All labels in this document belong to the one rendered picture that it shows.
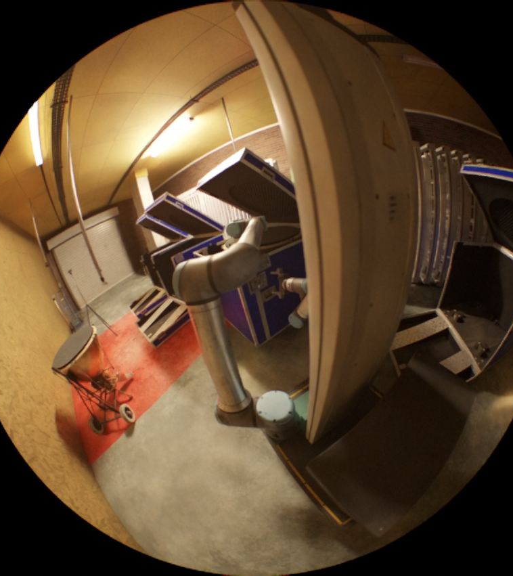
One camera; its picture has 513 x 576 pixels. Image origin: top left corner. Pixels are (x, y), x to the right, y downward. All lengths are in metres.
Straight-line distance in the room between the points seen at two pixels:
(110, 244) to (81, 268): 1.59
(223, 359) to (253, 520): 1.19
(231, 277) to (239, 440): 1.24
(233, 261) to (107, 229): 7.87
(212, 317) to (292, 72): 0.55
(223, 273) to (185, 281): 0.12
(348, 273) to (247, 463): 1.36
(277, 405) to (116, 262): 7.91
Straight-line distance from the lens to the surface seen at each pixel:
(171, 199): 2.47
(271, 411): 0.73
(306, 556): 1.55
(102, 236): 8.13
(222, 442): 1.50
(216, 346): 0.57
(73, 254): 8.04
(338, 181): 0.17
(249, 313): 1.38
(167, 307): 3.11
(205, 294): 0.51
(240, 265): 0.47
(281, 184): 1.44
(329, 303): 0.22
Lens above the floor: 1.37
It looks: 28 degrees down
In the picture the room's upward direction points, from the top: 14 degrees counter-clockwise
